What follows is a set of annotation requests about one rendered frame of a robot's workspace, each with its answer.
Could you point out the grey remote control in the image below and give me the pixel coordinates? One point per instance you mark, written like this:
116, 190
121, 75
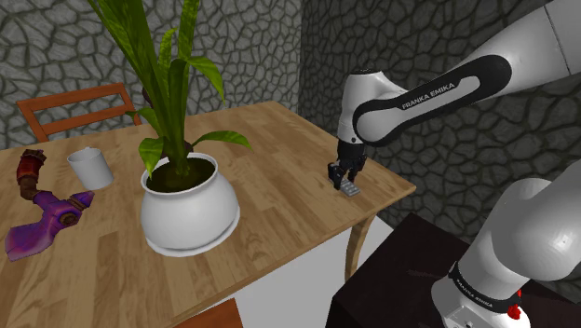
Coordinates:
350, 189

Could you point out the wooden table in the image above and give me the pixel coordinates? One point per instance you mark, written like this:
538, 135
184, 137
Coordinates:
281, 150

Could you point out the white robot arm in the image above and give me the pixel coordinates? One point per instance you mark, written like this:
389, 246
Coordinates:
522, 236

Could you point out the white cup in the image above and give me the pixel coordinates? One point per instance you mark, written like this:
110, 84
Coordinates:
93, 169

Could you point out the dark robot stand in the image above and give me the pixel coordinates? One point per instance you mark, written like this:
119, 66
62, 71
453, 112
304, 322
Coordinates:
386, 281

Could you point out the green plant in white pot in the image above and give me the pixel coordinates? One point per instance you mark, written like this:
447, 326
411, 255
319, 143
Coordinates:
188, 213

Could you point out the purple and red toy gun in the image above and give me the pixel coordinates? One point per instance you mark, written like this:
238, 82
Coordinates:
43, 222

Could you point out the orange-brown wooden chair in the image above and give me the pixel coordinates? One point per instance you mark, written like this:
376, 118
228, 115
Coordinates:
215, 317
72, 97

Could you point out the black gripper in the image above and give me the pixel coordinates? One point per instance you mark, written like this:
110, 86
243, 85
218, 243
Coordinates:
350, 153

